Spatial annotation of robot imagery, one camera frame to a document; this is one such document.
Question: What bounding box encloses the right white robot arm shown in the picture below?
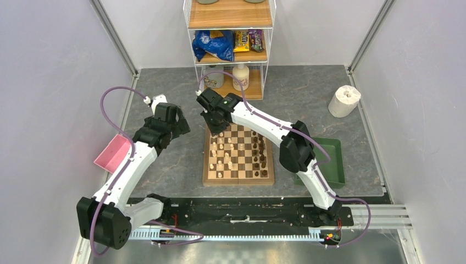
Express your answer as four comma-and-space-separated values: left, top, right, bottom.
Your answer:
196, 89, 342, 225

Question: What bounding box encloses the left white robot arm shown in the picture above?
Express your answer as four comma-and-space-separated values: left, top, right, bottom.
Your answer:
76, 102, 190, 250

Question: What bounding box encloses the wooden chess board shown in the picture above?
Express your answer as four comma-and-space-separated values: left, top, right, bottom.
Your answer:
202, 124, 275, 186

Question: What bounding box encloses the grey bottle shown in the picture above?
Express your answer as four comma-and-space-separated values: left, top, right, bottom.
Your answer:
202, 65, 224, 89

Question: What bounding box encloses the cream bottle pink lettering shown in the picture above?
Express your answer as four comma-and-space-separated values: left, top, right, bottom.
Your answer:
232, 64, 249, 91

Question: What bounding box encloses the pink tray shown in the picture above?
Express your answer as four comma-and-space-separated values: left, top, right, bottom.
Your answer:
94, 134, 131, 174

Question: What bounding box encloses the blue snack bag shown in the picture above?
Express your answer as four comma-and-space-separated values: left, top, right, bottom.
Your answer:
192, 30, 235, 62

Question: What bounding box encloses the yellow candy bag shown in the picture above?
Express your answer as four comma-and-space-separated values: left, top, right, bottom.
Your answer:
234, 30, 250, 53

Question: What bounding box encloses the brown candy bag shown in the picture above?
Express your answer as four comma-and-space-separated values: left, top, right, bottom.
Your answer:
248, 29, 265, 53

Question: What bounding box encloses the green tray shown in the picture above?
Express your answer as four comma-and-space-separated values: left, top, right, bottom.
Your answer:
313, 137, 346, 190

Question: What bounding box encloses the white paper towel roll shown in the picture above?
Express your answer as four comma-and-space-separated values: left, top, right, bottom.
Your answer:
328, 85, 362, 118

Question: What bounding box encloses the white wire wooden shelf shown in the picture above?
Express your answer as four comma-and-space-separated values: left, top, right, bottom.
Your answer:
183, 0, 276, 100

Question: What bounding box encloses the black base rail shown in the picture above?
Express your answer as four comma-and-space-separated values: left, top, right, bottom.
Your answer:
157, 197, 354, 237

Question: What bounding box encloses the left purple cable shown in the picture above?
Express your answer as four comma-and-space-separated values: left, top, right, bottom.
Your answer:
89, 86, 152, 256

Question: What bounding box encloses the purple cable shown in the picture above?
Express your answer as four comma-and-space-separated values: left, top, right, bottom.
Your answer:
89, 86, 152, 256
196, 71, 372, 249

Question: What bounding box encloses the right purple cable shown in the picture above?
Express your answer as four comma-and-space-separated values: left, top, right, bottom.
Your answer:
196, 71, 372, 249

